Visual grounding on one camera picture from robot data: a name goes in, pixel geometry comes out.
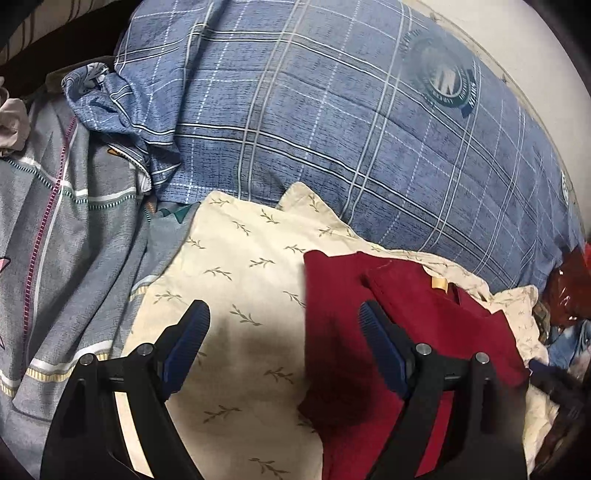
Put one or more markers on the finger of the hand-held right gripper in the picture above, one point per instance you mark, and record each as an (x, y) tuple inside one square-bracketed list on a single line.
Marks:
[(551, 381)]

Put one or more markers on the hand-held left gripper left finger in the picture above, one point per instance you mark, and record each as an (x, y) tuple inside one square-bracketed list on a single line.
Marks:
[(187, 350)]

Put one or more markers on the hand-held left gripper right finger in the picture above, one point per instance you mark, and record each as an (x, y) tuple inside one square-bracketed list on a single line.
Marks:
[(385, 350)]

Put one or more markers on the dark red garment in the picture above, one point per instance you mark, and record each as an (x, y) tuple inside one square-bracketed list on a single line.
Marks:
[(341, 300)]

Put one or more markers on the blue cloth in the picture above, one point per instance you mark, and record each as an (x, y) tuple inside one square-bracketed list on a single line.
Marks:
[(572, 346)]

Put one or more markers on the multicoloured patterned cloth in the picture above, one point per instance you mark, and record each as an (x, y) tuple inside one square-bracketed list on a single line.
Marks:
[(541, 321)]

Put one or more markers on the cream leaf-print blanket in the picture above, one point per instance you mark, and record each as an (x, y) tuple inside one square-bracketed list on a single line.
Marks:
[(240, 277)]

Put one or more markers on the red plastic bag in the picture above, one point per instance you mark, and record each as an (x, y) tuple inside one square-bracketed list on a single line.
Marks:
[(572, 290)]

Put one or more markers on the grey striped bedsheet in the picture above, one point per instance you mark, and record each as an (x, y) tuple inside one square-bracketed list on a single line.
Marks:
[(69, 277)]

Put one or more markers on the blue plaid pillow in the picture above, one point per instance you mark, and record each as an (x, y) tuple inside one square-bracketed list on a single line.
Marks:
[(300, 138)]

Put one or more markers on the pinkish grey cloth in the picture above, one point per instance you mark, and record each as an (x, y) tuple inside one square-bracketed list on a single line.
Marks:
[(11, 124)]

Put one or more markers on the striped floral sofa cushion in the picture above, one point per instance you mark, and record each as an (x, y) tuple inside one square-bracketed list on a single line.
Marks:
[(27, 32)]

